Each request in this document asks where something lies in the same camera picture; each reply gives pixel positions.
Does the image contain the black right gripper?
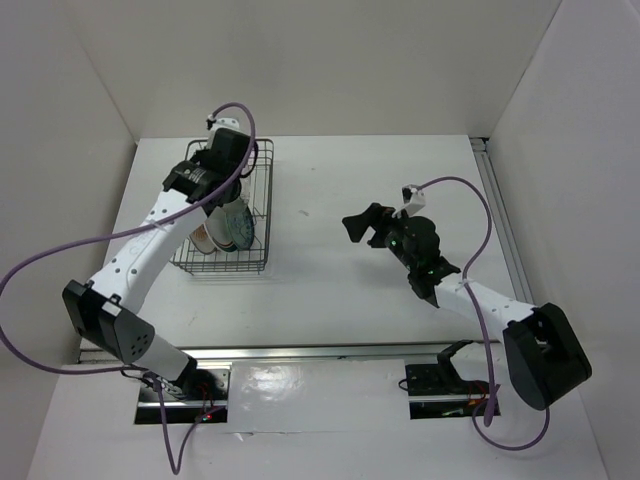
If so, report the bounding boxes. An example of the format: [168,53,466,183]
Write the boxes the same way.
[343,202,417,271]

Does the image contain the blue patterned small plate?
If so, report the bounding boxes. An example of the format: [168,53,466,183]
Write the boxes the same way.
[225,205,255,251]

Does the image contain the clear glass square plate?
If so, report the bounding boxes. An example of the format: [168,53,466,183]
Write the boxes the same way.
[238,177,252,205]

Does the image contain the green red rimmed white plate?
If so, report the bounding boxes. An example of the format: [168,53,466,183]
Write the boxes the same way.
[204,208,237,253]

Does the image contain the orange sunburst white plate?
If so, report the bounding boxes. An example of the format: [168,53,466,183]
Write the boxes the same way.
[189,224,216,255]

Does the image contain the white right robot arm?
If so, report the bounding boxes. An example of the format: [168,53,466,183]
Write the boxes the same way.
[342,203,593,411]

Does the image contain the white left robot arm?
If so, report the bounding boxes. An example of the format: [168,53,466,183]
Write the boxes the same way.
[62,160,205,399]

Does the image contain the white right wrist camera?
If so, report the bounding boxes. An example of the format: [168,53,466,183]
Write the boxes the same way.
[393,184,426,219]

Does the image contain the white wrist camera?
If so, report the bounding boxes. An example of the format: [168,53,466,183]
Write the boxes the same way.
[393,184,426,219]
[206,115,242,138]

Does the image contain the grey wire dish rack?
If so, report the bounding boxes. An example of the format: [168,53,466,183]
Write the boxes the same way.
[171,138,274,276]

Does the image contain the aluminium front rail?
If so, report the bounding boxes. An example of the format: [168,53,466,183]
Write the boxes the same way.
[79,341,501,364]

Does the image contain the aluminium rail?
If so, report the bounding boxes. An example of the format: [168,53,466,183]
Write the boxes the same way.
[469,137,534,304]
[79,341,501,364]

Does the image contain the aluminium right side rail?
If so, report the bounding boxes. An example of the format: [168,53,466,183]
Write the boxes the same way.
[469,137,534,304]

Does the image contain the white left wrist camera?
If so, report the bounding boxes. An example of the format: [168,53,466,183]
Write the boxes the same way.
[206,115,242,138]

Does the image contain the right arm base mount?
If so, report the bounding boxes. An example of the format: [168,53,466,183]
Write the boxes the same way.
[398,340,489,420]

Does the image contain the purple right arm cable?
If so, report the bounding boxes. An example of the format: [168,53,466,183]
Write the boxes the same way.
[417,175,551,451]

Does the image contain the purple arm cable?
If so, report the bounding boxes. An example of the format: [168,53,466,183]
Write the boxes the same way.
[0,102,259,475]
[417,175,551,451]

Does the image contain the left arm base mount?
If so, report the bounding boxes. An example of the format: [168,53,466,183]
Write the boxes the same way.
[134,361,232,425]

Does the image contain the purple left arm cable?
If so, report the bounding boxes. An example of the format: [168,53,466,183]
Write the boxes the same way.
[0,102,259,475]

